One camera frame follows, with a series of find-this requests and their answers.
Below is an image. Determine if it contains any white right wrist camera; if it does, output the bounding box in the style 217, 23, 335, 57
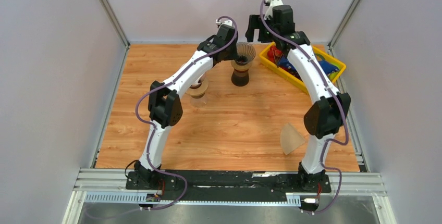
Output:
264, 0, 284, 20

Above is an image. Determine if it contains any clear plastic cone dripper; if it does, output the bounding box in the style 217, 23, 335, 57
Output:
195, 73, 206, 86

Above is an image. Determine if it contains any clear glass carafe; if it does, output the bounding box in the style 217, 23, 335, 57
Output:
190, 96, 208, 108

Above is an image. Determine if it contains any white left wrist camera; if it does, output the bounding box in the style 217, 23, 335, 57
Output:
215, 20, 234, 27

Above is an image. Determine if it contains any green apple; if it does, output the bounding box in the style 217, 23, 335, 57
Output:
326, 68, 340, 83

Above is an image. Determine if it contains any yellow plastic bin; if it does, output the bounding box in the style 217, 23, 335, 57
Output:
259, 42, 347, 94

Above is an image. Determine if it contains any wooden ring dripper holder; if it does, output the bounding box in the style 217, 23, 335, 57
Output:
186, 80, 209, 98

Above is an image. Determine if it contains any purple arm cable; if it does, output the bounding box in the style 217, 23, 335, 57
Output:
134, 16, 239, 211
259, 0, 350, 215

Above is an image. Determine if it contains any brown paper coffee filter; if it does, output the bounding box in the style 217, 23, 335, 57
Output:
280, 123, 306, 155

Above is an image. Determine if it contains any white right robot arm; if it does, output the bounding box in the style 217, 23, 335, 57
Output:
245, 5, 351, 192

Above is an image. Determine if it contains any aluminium frame rail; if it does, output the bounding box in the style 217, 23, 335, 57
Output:
63, 169, 396, 223

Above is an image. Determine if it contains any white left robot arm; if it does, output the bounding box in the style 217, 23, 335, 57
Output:
133, 19, 238, 190

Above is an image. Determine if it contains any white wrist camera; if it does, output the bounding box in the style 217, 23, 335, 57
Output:
264, 0, 284, 20
215, 20, 234, 27

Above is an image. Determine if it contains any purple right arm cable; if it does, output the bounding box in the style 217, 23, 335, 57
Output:
259, 0, 350, 215

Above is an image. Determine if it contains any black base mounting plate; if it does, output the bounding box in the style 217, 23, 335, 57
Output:
126, 170, 331, 202

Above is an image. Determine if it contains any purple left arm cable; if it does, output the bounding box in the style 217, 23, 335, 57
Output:
134, 16, 239, 211

